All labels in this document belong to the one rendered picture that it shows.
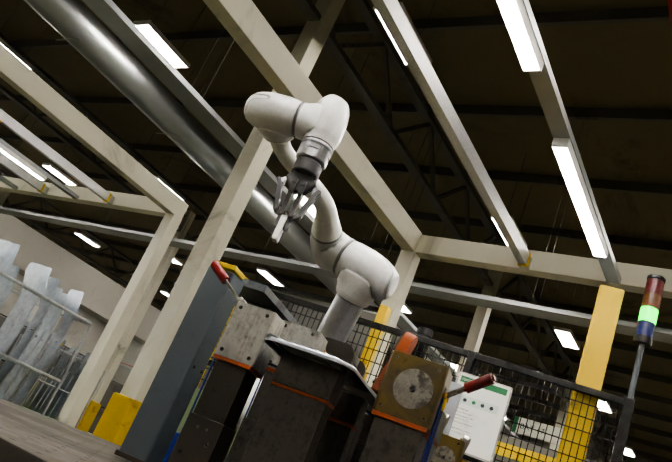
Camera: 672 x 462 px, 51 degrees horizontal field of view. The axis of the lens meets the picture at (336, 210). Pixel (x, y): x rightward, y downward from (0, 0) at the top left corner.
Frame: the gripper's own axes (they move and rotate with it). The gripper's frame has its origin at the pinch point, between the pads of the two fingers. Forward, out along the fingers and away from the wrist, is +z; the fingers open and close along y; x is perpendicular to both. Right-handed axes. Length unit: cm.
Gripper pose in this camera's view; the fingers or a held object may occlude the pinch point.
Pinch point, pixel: (279, 228)
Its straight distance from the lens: 183.2
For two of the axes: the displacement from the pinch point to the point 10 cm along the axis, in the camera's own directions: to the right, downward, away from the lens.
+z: -3.7, 8.5, -3.7
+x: 0.2, 4.0, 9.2
